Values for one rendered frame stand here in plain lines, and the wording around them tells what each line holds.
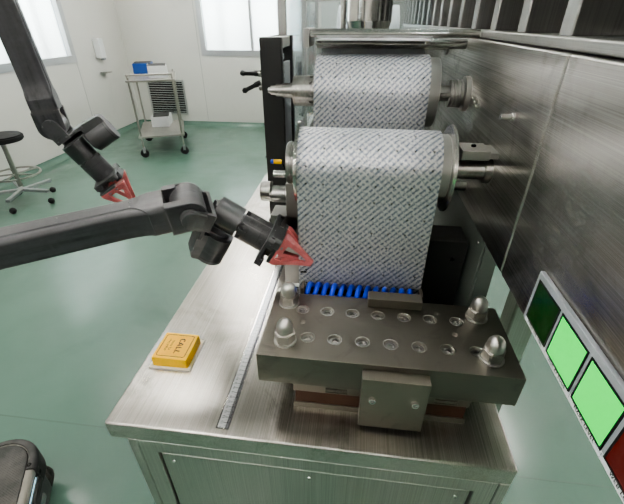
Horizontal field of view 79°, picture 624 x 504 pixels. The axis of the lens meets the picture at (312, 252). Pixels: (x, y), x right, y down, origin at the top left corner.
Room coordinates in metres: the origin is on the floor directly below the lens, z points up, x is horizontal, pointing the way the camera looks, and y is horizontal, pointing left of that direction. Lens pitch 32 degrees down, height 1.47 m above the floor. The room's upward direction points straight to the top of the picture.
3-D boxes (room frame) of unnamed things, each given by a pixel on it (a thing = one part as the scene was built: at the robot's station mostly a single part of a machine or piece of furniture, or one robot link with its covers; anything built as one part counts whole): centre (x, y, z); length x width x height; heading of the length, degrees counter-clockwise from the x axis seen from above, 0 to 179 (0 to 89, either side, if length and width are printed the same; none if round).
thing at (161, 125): (5.12, 1.98, 0.51); 0.91 x 0.58 x 1.02; 17
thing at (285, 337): (0.45, 0.04, 1.05); 0.04 x 0.04 x 0.04
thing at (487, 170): (0.63, -0.27, 1.25); 0.07 x 0.04 x 0.04; 83
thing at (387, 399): (0.38, -0.12, 0.96); 0.10 x 0.03 x 0.11; 83
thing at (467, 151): (0.63, -0.28, 1.28); 0.06 x 0.05 x 0.02; 83
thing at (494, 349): (0.41, -0.27, 1.05); 0.04 x 0.04 x 0.04
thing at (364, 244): (0.59, -0.09, 1.11); 0.23 x 0.01 x 0.18; 83
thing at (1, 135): (3.31, 2.69, 0.31); 0.55 x 0.53 x 0.62; 173
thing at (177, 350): (0.54, 0.27, 0.91); 0.07 x 0.07 x 0.02; 83
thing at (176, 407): (1.60, -0.13, 0.88); 2.52 x 0.66 x 0.04; 173
